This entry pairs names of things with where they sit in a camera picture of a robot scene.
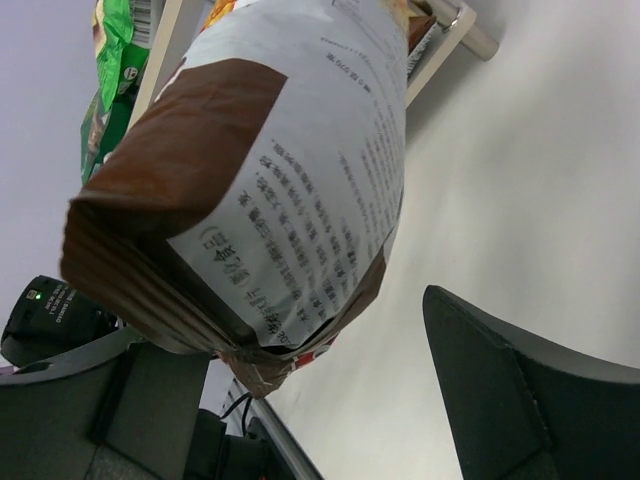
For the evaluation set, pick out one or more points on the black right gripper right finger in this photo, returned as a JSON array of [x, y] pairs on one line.
[[523, 407]]

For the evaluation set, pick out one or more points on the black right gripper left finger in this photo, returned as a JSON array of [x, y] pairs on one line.
[[112, 409]]

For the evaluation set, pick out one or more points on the green Real hand cooked bag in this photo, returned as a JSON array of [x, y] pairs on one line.
[[123, 34]]

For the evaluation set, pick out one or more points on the brown Chuba barbecue chips bag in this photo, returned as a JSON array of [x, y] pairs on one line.
[[422, 23]]

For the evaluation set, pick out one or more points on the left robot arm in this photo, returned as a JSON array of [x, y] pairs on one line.
[[51, 318]]

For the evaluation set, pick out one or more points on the white two-tier wooden shelf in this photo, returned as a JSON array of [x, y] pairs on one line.
[[180, 20]]

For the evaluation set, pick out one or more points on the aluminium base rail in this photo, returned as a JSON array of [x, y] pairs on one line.
[[257, 419]]

